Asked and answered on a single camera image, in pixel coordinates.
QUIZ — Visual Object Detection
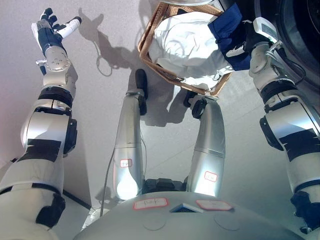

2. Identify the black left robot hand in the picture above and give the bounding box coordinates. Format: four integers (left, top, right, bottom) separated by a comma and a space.
31, 7, 83, 57

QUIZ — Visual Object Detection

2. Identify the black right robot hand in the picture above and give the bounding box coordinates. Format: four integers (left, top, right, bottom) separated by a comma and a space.
225, 17, 278, 58

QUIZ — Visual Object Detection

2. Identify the dark blue cloth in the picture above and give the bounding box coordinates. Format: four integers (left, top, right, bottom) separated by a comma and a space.
207, 2, 252, 73

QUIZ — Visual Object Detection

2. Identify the brown woven laundry basket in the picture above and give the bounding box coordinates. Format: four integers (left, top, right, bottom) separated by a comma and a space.
137, 0, 234, 98

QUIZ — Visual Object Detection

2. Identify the white cloth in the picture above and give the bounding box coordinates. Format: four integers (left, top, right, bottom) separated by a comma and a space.
147, 15, 234, 91

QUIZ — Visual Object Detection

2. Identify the silver right robot leg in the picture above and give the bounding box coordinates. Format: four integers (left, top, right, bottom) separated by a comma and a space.
183, 90, 226, 198

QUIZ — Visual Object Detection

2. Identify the silver robot leg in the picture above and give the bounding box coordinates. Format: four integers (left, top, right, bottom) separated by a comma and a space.
183, 90, 226, 198
112, 68, 149, 201

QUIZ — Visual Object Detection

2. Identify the silver left robot leg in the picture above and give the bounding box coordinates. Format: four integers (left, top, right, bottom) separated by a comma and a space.
112, 68, 149, 201

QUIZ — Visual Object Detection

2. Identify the silver robot torso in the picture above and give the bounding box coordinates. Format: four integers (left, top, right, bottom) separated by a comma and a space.
73, 177, 304, 240

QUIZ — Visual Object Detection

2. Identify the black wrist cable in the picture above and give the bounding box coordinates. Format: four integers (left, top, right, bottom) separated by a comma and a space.
270, 41, 307, 81

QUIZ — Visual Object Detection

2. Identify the thin grey cable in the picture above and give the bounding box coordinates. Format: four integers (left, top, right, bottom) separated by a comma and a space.
99, 139, 116, 217

